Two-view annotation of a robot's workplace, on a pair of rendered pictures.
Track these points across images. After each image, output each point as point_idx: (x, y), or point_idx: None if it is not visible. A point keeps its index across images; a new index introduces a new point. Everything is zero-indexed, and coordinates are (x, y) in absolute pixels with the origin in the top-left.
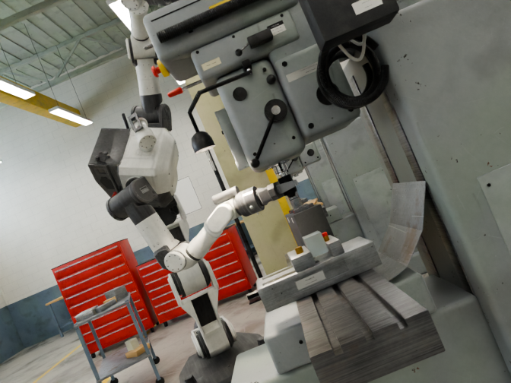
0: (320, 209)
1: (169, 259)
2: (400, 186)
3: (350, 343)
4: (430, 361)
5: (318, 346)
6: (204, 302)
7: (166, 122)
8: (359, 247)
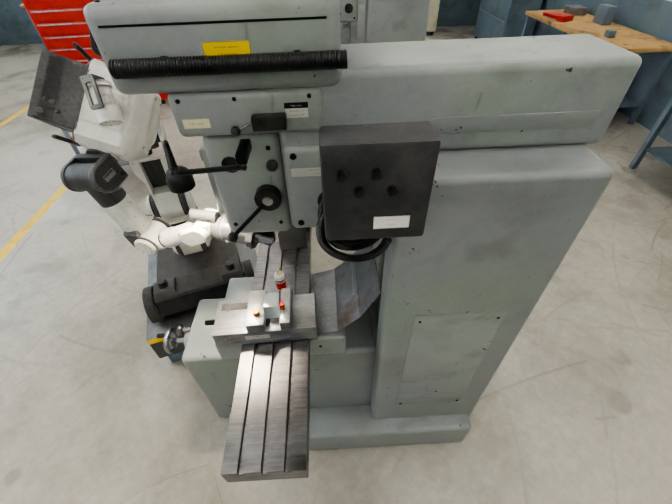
0: None
1: (140, 245)
2: (370, 249)
3: (249, 473)
4: (328, 368)
5: (230, 458)
6: (182, 223)
7: None
8: (303, 328)
